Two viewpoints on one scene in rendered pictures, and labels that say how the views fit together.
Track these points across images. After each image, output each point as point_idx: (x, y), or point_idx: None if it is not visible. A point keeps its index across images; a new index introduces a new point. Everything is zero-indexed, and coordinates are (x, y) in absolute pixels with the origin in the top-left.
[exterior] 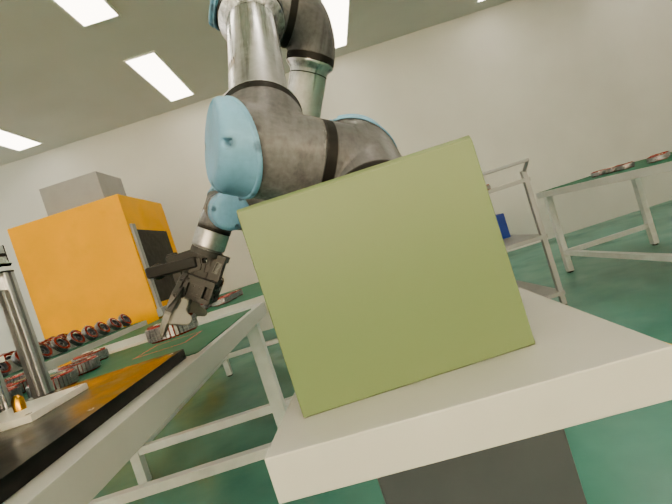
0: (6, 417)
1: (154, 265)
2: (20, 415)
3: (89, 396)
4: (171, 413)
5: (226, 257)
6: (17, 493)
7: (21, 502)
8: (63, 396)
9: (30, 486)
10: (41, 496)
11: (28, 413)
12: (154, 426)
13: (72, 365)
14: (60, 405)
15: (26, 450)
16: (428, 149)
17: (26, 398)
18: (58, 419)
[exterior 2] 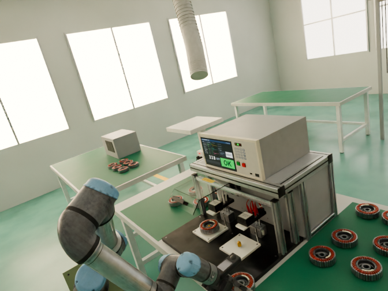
0: (235, 243)
1: (231, 255)
2: (226, 246)
3: (219, 260)
4: (201, 286)
5: (206, 287)
6: (174, 250)
7: (167, 251)
8: (229, 254)
9: (174, 252)
10: (167, 253)
11: (222, 247)
12: (193, 279)
13: (352, 261)
14: (227, 254)
15: (185, 249)
16: (71, 268)
17: (338, 250)
18: (204, 253)
